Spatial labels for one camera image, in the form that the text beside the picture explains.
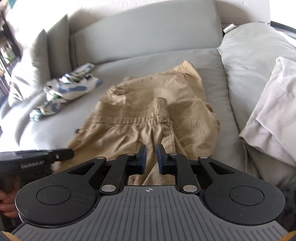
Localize wooden bookshelf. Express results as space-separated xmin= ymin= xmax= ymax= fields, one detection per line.
xmin=0 ymin=14 xmax=23 ymax=77

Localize grey-green throw cushion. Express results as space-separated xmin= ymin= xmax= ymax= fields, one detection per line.
xmin=8 ymin=29 xmax=50 ymax=106

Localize white blue printed garment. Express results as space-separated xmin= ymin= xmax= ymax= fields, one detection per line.
xmin=30 ymin=63 xmax=103 ymax=121

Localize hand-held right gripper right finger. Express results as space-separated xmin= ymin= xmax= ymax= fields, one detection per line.
xmin=157 ymin=144 xmax=236 ymax=194

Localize glass table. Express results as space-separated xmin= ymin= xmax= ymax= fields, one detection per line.
xmin=270 ymin=20 xmax=296 ymax=42

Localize khaki pants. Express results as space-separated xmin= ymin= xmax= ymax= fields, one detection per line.
xmin=54 ymin=61 xmax=220 ymax=186

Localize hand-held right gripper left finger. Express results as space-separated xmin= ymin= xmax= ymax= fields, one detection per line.
xmin=67 ymin=145 xmax=148 ymax=194

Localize person's left hand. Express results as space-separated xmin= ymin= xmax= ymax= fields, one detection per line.
xmin=0 ymin=179 xmax=21 ymax=218

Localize grey sofa back cushion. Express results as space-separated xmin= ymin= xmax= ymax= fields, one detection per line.
xmin=46 ymin=14 xmax=77 ymax=71

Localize white folded garment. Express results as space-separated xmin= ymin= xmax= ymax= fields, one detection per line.
xmin=239 ymin=57 xmax=296 ymax=168

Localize grey sofa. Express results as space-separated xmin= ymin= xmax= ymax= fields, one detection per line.
xmin=0 ymin=0 xmax=296 ymax=188

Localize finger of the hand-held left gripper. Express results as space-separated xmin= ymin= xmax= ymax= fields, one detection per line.
xmin=47 ymin=149 xmax=75 ymax=162

